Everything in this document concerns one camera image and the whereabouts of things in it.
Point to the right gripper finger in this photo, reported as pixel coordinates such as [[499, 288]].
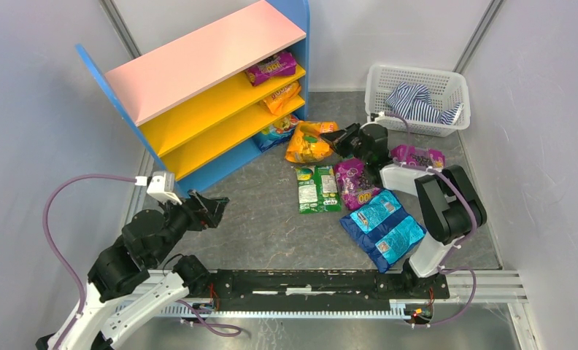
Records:
[[336, 141], [350, 132]]

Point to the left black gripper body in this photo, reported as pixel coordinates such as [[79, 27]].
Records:
[[199, 209]]

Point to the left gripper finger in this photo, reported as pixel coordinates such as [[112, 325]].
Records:
[[203, 201], [213, 214]]

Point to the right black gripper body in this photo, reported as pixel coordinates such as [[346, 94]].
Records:
[[346, 140]]

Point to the orange candy bag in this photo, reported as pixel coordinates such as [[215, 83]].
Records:
[[278, 99], [306, 145]]

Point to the blue candy bag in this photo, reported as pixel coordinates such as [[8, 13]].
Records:
[[278, 132], [384, 230]]

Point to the purple candy bag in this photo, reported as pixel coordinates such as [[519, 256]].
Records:
[[354, 188], [419, 156], [281, 64]]

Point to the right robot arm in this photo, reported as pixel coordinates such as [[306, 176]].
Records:
[[425, 210]]

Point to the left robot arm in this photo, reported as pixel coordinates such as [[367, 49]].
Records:
[[143, 245]]

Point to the green candy bag left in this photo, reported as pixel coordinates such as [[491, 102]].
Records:
[[317, 190]]

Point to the orange candy bag on shelf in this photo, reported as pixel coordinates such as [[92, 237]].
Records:
[[278, 99]]

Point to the blue pink yellow shelf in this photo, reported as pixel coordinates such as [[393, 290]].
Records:
[[190, 103]]

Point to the blue white striped cloth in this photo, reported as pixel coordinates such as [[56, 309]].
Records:
[[413, 102]]

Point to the white plastic basket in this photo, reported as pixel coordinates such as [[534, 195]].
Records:
[[446, 88]]

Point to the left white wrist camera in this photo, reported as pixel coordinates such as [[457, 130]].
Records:
[[161, 188]]

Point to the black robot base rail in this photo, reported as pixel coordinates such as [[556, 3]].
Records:
[[315, 290]]

